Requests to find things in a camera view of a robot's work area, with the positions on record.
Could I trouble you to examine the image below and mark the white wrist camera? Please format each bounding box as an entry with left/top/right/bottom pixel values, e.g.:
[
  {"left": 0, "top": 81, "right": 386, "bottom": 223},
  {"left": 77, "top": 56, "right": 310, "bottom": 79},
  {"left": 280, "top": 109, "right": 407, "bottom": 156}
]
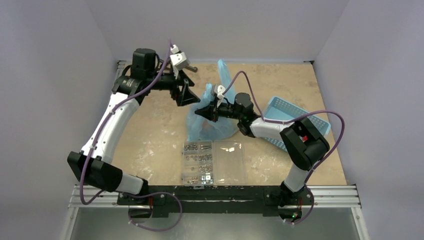
[
  {"left": 211, "top": 84, "right": 226, "bottom": 107},
  {"left": 169, "top": 44, "right": 190, "bottom": 72}
]

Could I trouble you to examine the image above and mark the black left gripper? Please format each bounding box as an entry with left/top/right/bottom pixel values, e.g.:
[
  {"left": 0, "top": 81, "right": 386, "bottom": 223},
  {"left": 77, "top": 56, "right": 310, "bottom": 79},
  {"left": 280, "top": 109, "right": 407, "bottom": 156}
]
[{"left": 147, "top": 65, "right": 200, "bottom": 105}]

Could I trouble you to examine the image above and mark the light blue printed plastic bag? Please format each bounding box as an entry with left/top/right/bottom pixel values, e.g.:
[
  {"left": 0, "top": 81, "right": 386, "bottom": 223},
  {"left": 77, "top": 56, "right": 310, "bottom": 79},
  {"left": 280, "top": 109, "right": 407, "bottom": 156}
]
[{"left": 185, "top": 59, "right": 239, "bottom": 142}]

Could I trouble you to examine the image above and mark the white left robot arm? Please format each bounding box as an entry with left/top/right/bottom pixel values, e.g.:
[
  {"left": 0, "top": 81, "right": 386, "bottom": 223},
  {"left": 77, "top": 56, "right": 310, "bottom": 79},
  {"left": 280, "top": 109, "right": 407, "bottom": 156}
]
[{"left": 67, "top": 44, "right": 200, "bottom": 205}]

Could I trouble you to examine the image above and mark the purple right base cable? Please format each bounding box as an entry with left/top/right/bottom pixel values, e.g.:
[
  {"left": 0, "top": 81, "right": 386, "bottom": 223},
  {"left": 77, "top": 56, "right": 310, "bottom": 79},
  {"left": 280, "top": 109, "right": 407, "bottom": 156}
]
[{"left": 282, "top": 188, "right": 319, "bottom": 226}]

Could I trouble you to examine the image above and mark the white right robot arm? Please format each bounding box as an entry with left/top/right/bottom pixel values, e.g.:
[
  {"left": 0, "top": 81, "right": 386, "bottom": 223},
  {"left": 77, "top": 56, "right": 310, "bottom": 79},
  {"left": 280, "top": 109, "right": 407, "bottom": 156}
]
[{"left": 195, "top": 92, "right": 330, "bottom": 204}]

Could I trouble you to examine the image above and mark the dark metal crank handle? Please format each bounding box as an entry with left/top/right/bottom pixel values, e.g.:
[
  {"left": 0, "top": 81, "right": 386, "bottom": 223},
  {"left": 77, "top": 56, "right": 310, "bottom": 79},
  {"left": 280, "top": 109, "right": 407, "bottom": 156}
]
[{"left": 185, "top": 65, "right": 198, "bottom": 73}]

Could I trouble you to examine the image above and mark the clear plastic organizer box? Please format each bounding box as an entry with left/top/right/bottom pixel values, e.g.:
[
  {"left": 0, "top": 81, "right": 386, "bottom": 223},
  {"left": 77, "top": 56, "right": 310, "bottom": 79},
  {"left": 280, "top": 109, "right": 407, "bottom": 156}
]
[{"left": 181, "top": 140, "right": 247, "bottom": 188}]

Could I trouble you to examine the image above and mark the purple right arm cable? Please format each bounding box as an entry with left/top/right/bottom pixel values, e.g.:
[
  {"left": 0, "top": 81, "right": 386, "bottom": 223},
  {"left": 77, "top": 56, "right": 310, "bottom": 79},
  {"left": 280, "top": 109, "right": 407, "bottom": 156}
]
[{"left": 222, "top": 70, "right": 346, "bottom": 185}]

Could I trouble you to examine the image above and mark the light blue plastic basket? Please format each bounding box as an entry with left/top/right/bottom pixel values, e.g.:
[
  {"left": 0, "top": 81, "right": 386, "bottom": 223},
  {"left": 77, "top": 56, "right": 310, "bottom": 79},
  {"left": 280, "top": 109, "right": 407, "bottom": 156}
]
[{"left": 263, "top": 96, "right": 331, "bottom": 137}]

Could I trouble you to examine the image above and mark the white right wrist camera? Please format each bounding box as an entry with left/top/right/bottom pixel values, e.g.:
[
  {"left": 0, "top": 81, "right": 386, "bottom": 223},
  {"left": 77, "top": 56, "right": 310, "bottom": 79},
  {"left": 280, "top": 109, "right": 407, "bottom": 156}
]
[{"left": 211, "top": 84, "right": 226, "bottom": 107}]

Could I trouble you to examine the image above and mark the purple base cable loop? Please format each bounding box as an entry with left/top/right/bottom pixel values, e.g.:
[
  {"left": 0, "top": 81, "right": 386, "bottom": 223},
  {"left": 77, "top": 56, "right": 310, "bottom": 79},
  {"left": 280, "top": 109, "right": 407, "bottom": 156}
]
[{"left": 127, "top": 189, "right": 184, "bottom": 232}]

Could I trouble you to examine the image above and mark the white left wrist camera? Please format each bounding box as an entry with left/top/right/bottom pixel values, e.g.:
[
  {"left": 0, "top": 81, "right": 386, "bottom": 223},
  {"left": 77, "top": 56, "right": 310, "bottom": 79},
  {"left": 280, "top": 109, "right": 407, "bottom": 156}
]
[{"left": 169, "top": 44, "right": 190, "bottom": 72}]

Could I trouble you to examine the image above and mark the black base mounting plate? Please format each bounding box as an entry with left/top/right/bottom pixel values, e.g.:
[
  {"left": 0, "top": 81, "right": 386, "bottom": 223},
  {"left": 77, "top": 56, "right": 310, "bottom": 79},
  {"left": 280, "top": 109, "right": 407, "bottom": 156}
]
[{"left": 117, "top": 185, "right": 314, "bottom": 220}]

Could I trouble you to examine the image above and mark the aluminium extrusion rail frame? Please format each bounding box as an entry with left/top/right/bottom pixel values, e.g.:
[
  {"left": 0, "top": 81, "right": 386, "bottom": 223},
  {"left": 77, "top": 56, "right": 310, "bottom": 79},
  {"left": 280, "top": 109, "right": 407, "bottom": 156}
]
[{"left": 59, "top": 60, "right": 371, "bottom": 240}]

